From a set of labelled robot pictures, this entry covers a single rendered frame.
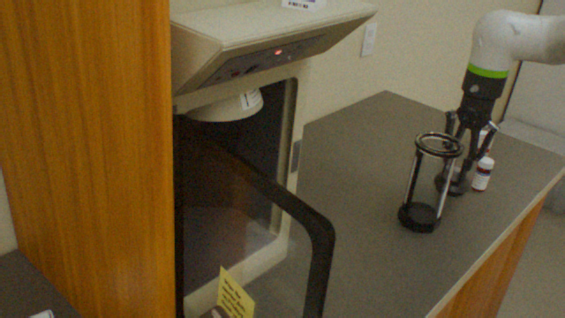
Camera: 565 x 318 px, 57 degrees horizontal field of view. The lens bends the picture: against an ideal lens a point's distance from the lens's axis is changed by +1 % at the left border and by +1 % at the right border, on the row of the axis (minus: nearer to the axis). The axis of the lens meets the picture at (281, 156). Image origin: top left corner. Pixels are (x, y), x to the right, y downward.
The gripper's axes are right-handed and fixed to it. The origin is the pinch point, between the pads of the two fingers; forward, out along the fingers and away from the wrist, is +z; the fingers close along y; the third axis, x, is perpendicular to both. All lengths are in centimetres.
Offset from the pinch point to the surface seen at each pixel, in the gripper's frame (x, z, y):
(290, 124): -50, -21, -16
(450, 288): -31.3, 10.4, 15.9
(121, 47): -90, -45, -9
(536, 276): 121, 104, 13
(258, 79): -63, -34, -14
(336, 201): -24.2, 10.4, -19.2
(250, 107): -63, -29, -15
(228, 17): -74, -47, -9
